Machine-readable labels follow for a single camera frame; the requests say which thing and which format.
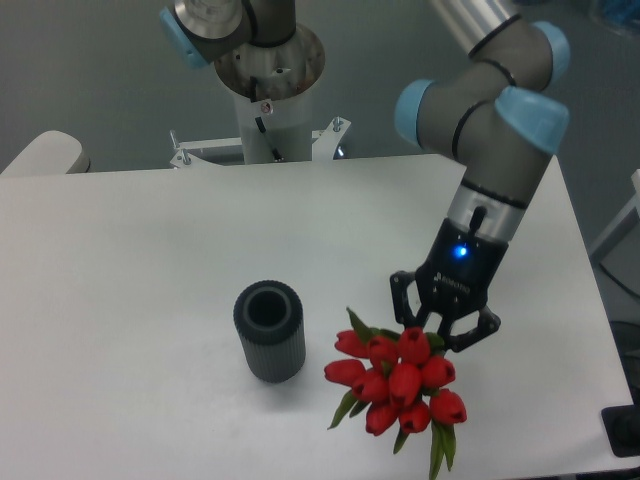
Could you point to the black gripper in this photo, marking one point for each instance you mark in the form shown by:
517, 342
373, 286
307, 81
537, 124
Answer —
452, 282

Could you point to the black box at table edge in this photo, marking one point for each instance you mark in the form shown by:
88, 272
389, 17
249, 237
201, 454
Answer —
622, 429

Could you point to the red tulip bouquet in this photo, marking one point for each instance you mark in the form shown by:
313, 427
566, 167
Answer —
398, 379

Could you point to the white pedestal base frame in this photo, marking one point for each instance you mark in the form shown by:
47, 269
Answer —
257, 147

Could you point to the dark grey ribbed vase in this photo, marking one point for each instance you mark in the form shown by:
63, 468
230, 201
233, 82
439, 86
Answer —
268, 317

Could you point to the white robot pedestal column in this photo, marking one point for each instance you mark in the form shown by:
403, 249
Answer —
272, 87

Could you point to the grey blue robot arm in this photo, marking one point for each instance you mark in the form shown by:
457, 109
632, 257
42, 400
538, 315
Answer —
493, 119

